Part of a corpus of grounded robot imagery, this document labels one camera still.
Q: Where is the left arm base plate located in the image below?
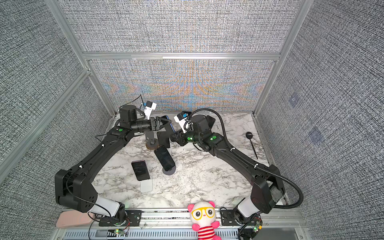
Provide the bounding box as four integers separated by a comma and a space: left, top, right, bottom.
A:
99, 210, 143, 227

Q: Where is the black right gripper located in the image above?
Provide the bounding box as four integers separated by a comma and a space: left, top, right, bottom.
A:
169, 127, 204, 147

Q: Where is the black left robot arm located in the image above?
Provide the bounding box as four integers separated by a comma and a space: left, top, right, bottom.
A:
55, 105, 171, 225

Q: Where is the phone with pink edge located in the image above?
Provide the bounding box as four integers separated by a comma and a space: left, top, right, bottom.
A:
131, 160, 151, 182

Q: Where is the white flat phone stand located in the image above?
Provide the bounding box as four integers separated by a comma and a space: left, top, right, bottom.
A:
140, 179, 153, 193

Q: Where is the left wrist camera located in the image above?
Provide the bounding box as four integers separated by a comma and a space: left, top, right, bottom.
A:
144, 101, 157, 120

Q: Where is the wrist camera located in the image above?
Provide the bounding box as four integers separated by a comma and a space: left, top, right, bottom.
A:
174, 112, 190, 133
144, 101, 157, 120

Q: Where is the black corrugated cable hose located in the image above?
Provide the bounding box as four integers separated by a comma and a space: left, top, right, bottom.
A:
190, 108, 304, 210

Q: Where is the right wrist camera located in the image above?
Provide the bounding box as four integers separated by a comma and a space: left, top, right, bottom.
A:
174, 112, 190, 133

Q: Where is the pink white plush toy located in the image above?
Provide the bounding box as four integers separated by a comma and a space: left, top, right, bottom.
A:
188, 201, 222, 240

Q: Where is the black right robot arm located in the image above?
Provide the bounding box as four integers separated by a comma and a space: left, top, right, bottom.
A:
170, 112, 285, 225

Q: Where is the pink eraser block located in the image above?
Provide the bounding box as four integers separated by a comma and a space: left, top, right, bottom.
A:
56, 211, 93, 228

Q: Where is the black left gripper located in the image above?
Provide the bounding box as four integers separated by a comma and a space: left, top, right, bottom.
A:
131, 117, 171, 135

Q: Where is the black spoon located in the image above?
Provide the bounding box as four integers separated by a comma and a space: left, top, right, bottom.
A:
246, 132, 258, 159

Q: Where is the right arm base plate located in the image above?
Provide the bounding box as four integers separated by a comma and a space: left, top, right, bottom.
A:
219, 208, 263, 227

